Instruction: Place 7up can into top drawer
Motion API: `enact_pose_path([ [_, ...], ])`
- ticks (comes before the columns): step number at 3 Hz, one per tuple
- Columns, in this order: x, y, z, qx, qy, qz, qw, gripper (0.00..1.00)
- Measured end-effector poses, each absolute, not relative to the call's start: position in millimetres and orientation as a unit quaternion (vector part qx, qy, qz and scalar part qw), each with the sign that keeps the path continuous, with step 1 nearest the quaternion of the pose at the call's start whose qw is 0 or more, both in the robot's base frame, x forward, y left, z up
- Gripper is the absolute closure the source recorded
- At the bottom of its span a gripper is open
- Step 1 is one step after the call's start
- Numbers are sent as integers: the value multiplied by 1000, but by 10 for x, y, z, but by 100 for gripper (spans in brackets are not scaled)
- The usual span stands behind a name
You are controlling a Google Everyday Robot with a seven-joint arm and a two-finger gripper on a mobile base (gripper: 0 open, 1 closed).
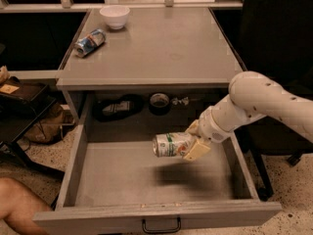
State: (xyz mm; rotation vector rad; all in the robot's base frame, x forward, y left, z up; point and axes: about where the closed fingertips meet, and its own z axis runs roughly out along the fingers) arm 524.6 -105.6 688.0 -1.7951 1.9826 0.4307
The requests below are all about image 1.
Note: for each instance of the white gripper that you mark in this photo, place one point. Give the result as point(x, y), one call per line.
point(208, 126)

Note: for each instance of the green white 7up can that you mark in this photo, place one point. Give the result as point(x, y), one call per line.
point(173, 144)

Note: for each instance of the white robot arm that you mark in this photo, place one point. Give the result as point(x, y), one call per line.
point(251, 96)

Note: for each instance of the grey cabinet with top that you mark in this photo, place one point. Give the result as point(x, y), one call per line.
point(160, 48)

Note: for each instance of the grey open top drawer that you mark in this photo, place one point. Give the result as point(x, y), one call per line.
point(114, 180)

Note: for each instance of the blue silver soda can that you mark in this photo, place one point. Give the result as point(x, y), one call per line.
point(89, 43)

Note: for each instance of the crumpled foil wrapper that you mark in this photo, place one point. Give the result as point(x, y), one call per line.
point(185, 101)

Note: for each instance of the black tape roll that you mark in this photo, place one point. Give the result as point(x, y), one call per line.
point(159, 104)

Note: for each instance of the black pouch with label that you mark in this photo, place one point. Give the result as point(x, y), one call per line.
point(124, 107)

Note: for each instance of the black office chair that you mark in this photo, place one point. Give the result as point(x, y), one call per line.
point(276, 39)

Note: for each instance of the brown bag on floor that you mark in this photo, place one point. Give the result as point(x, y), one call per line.
point(51, 128)

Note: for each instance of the white ceramic bowl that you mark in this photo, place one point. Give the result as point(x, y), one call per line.
point(115, 16)

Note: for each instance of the black side table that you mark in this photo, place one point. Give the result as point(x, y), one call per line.
point(19, 112)

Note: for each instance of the person's bare knee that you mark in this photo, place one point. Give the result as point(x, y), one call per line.
point(18, 205)

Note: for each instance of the yellow sticky note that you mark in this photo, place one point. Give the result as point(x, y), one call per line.
point(8, 89)

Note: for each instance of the black drawer handle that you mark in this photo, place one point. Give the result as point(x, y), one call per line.
point(162, 226)

